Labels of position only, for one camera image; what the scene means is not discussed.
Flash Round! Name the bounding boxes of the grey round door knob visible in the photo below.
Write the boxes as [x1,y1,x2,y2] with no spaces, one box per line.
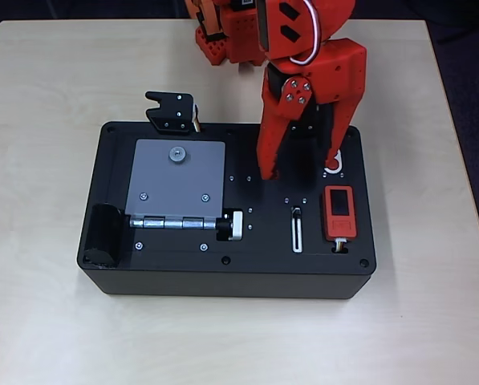
[168,145,188,164]

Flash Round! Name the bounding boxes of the black cable holder bracket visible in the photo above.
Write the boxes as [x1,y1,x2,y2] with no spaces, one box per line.
[144,91,196,136]

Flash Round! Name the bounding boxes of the blue and red buttons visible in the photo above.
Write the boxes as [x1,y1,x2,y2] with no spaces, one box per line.
[322,149,344,175]

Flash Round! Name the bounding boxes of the black round plug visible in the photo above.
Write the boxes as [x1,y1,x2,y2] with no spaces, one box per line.
[215,217,233,241]

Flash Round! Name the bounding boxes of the red display module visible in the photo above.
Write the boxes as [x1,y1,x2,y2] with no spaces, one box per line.
[322,185,359,241]

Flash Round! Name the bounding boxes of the white servo cable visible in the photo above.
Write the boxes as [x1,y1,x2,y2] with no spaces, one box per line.
[290,0,325,65]

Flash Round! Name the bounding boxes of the black rounded post block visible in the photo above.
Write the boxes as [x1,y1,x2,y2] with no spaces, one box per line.
[81,203,124,269]

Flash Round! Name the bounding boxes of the black task board box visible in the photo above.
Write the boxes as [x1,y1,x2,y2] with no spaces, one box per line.
[76,120,375,302]

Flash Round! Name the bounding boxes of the silver metal hinge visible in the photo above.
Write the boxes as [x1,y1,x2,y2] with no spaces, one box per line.
[128,215,218,230]

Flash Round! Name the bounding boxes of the grey hinged door plate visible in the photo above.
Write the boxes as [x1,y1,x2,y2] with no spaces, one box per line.
[125,139,227,220]

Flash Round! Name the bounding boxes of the white latch block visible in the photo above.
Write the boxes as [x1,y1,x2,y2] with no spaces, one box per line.
[227,209,245,241]

